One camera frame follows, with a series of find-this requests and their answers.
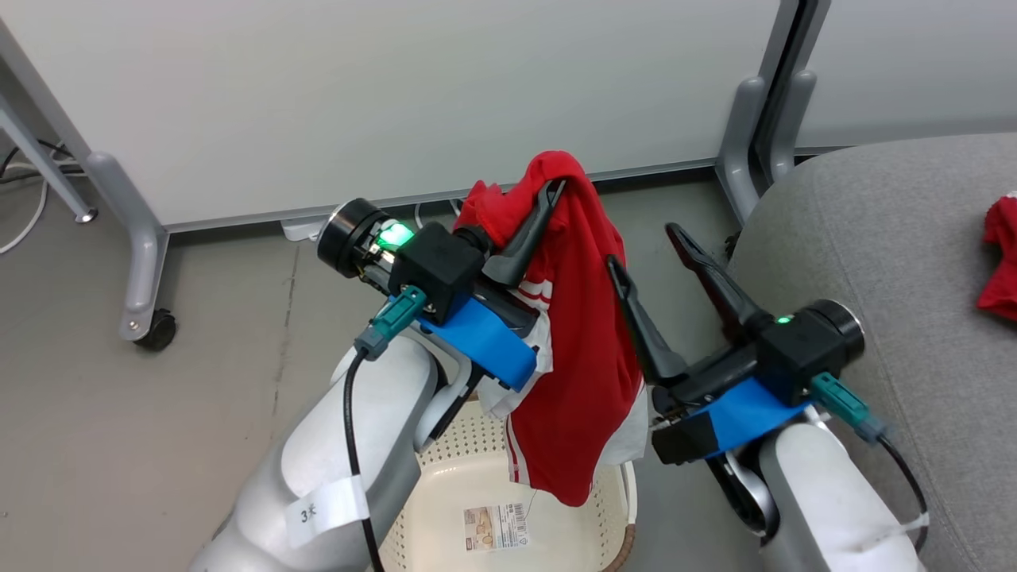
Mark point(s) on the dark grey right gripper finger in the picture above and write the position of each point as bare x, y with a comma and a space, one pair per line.
647, 334
715, 278

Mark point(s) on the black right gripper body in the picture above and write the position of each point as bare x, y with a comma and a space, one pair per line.
798, 349

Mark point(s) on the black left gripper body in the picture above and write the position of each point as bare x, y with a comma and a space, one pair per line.
437, 266

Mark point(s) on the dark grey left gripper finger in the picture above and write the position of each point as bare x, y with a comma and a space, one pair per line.
524, 238

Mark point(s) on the red white striped garment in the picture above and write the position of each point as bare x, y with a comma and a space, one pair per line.
580, 342

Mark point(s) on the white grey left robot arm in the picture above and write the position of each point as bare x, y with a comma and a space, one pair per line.
334, 453

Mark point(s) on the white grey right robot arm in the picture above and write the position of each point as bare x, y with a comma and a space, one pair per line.
818, 500

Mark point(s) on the grey fabric sofa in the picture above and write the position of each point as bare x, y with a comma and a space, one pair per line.
914, 262

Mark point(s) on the small black caster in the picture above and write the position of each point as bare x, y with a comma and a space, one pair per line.
732, 245

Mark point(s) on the white power adapter box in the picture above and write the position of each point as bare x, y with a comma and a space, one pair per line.
302, 229

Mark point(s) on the large white partition board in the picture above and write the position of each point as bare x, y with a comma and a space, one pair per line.
357, 95

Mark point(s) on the cream plastic laundry basket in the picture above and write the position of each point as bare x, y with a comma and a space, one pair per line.
445, 500

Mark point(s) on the paper label in basket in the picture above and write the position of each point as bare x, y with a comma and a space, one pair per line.
496, 527

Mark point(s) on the white tape tag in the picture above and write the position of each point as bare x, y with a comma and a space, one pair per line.
326, 512

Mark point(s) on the narrow white partition board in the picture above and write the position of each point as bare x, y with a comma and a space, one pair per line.
914, 71

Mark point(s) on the black caster wheel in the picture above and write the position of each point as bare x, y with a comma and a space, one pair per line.
157, 330

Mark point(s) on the grey partition leg with caster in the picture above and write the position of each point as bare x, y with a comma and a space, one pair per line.
143, 254

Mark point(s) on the grey metal table leg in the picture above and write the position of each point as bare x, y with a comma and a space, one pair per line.
44, 167

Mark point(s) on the blue right camera mount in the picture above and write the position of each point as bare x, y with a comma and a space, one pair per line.
747, 417

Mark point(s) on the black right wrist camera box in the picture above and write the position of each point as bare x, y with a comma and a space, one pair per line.
683, 438

